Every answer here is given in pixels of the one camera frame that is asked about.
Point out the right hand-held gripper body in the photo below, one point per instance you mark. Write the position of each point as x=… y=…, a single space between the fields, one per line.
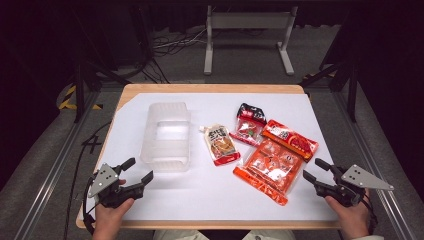
x=353 y=186

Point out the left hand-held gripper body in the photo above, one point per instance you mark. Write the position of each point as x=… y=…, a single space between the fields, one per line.
x=108 y=191

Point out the large orange seasoning packet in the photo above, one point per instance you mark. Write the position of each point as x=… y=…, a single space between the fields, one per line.
x=276 y=163

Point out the clear plastic container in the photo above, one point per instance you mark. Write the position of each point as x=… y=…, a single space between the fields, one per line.
x=166 y=136

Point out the black and red packet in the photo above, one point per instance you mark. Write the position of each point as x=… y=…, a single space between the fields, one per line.
x=249 y=125

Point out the person's left hand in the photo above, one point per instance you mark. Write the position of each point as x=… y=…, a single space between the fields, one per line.
x=111 y=213

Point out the person's right hand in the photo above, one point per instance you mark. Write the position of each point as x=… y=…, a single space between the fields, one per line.
x=350 y=216

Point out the white plastic tray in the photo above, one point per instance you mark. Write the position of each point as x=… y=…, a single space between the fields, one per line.
x=206 y=193

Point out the person's right leg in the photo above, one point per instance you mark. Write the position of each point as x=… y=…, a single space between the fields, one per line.
x=270 y=235

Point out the black metal stand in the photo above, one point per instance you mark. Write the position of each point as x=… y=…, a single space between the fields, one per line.
x=79 y=93
x=351 y=90

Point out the beige spout sauce pouch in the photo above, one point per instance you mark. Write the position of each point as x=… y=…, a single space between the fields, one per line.
x=221 y=145

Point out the yellow and black tape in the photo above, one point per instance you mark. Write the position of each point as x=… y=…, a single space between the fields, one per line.
x=68 y=98

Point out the black equipment case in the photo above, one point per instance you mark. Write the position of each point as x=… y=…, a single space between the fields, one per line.
x=130 y=36

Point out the grey metal stand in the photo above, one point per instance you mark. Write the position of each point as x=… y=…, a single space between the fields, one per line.
x=248 y=20

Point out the aluminium rail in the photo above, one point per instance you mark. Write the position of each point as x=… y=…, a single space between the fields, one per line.
x=50 y=180
x=380 y=186

